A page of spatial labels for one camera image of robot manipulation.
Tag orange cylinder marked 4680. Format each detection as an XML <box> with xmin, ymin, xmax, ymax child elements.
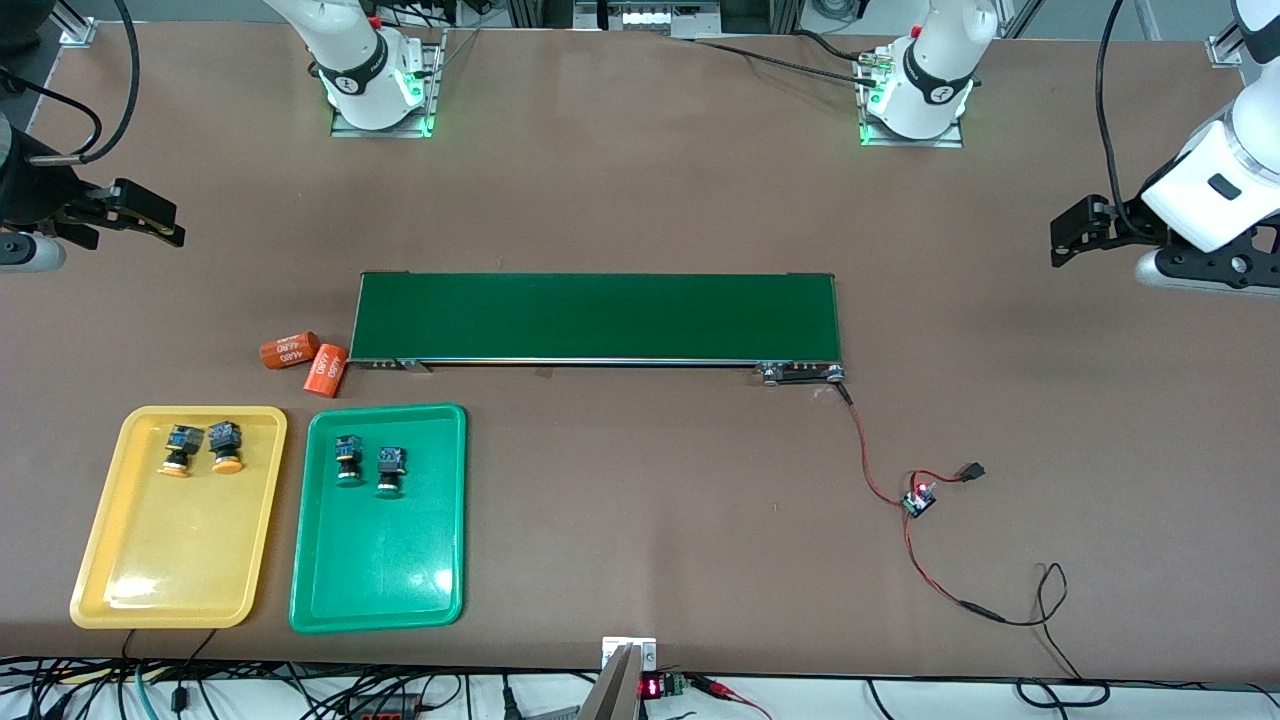
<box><xmin>259</xmin><ymin>329</ymin><xmax>320</xmax><ymax>372</ymax></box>
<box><xmin>302</xmin><ymin>343</ymin><xmax>349</xmax><ymax>399</ymax></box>

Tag yellow mushroom push button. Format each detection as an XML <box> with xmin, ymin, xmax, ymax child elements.
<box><xmin>158</xmin><ymin>423</ymin><xmax>196</xmax><ymax>479</ymax></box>
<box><xmin>207</xmin><ymin>420</ymin><xmax>246</xmax><ymax>475</ymax></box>

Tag yellow plastic tray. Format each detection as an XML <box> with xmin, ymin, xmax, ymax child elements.
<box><xmin>68</xmin><ymin>405</ymin><xmax>289</xmax><ymax>631</ymax></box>

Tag green plastic tray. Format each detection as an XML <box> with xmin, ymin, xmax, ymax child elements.
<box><xmin>288</xmin><ymin>402</ymin><xmax>469</xmax><ymax>635</ymax></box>

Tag green conveyor belt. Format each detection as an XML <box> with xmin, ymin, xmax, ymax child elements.
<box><xmin>346</xmin><ymin>270</ymin><xmax>849</xmax><ymax>387</ymax></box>

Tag white power strip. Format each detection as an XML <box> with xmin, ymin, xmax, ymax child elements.
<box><xmin>572</xmin><ymin>0</ymin><xmax>723</xmax><ymax>39</ymax></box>

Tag black box with red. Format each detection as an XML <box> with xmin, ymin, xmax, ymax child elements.
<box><xmin>345</xmin><ymin>690</ymin><xmax>426</xmax><ymax>720</ymax></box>

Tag red clip lead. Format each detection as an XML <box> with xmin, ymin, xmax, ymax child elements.
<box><xmin>690</xmin><ymin>675</ymin><xmax>776</xmax><ymax>720</ymax></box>

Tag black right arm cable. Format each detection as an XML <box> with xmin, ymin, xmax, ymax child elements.
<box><xmin>0</xmin><ymin>0</ymin><xmax>141</xmax><ymax>166</ymax></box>

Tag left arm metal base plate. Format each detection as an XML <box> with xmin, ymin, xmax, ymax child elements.
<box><xmin>858</xmin><ymin>55</ymin><xmax>966</xmax><ymax>149</ymax></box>

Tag aluminium frame post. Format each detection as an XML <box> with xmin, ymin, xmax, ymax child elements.
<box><xmin>50</xmin><ymin>0</ymin><xmax>98</xmax><ymax>47</ymax></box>

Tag red black power wire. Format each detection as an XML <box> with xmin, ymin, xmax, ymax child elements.
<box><xmin>836</xmin><ymin>380</ymin><xmax>1009</xmax><ymax>625</ymax></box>

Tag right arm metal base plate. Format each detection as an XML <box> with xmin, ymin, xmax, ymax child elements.
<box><xmin>330</xmin><ymin>30</ymin><xmax>447</xmax><ymax>139</ymax></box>

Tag black cable to arm base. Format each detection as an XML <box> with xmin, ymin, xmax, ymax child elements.
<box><xmin>690</xmin><ymin>28</ymin><xmax>886</xmax><ymax>89</ymax></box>

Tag thin black looped cable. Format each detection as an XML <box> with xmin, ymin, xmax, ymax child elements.
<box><xmin>1000</xmin><ymin>563</ymin><xmax>1113</xmax><ymax>709</ymax></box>

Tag long black floor cable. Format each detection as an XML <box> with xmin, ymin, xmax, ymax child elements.
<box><xmin>865</xmin><ymin>678</ymin><xmax>1280</xmax><ymax>713</ymax></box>

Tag black cable tangle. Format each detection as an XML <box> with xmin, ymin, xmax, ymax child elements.
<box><xmin>0</xmin><ymin>655</ymin><xmax>601</xmax><ymax>720</ymax></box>

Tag white mount bracket plate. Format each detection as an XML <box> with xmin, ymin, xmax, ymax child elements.
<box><xmin>601</xmin><ymin>636</ymin><xmax>659</xmax><ymax>671</ymax></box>

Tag grey camera mount pole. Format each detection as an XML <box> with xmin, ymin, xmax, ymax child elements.
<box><xmin>578</xmin><ymin>643</ymin><xmax>646</xmax><ymax>720</ymax></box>

